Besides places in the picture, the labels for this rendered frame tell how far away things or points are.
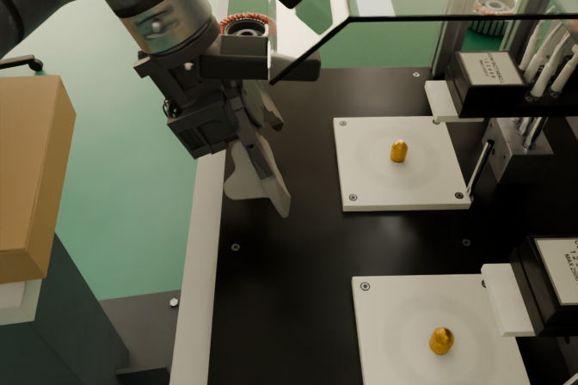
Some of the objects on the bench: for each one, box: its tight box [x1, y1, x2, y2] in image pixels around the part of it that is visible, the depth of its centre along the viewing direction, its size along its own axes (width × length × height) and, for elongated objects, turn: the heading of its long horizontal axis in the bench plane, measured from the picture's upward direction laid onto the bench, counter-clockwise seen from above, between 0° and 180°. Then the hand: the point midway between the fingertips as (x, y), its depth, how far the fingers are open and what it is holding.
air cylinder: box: [482, 117, 554, 184], centre depth 63 cm, size 5×8×6 cm
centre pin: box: [429, 327, 455, 355], centre depth 47 cm, size 2×2×3 cm
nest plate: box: [352, 274, 531, 385], centre depth 49 cm, size 15×15×1 cm
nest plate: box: [333, 116, 471, 211], centre depth 65 cm, size 15×15×1 cm
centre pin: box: [390, 140, 408, 163], centre depth 63 cm, size 2×2×3 cm
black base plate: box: [207, 67, 578, 385], centre depth 58 cm, size 47×64×2 cm
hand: (289, 168), depth 59 cm, fingers open, 14 cm apart
